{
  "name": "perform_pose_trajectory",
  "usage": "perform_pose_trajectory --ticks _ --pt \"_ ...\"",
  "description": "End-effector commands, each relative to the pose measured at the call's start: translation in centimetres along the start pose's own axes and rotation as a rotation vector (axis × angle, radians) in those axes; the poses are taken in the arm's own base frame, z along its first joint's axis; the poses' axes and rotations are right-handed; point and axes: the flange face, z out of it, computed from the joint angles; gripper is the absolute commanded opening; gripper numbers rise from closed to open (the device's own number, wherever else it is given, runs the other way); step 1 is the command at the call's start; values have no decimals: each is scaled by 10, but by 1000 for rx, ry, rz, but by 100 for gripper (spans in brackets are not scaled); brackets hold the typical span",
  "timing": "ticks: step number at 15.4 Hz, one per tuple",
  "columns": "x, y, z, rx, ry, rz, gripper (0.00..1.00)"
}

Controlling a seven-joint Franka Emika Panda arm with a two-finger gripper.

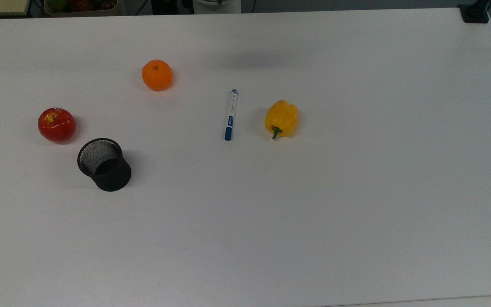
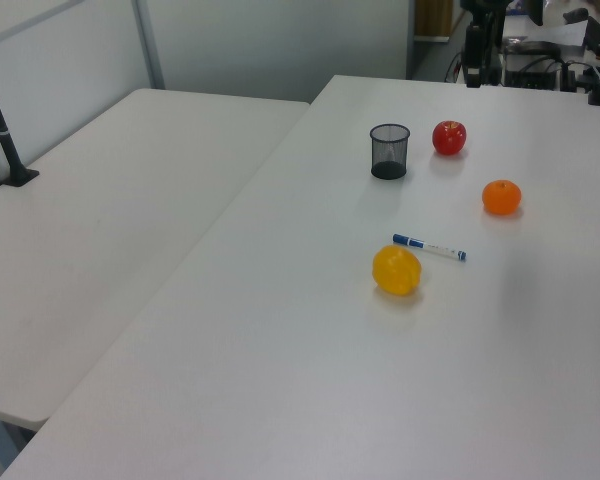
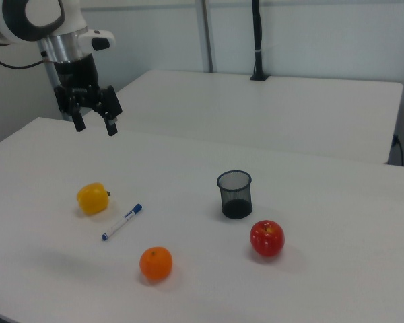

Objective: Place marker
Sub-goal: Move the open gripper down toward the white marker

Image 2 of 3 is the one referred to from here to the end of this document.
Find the white paper sheet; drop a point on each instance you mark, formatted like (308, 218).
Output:
(570, 34)

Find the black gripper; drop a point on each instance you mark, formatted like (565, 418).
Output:
(484, 15)

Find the yellow bell pepper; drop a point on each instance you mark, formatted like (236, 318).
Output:
(395, 270)

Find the blue and white marker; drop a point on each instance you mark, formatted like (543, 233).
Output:
(415, 243)

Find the black mesh pen cup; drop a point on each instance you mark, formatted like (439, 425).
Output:
(380, 150)

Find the grey partition corner post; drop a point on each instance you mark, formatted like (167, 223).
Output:
(149, 45)

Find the black pole with base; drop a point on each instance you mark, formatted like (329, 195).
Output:
(5, 145)

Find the red apple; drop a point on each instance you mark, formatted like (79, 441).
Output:
(450, 139)

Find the brown board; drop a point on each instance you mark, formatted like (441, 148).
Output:
(432, 17)

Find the orange fruit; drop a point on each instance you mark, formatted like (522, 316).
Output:
(501, 198)

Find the black electronics box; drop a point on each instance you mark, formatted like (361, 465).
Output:
(527, 79)

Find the white side table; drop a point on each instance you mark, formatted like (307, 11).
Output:
(105, 225)

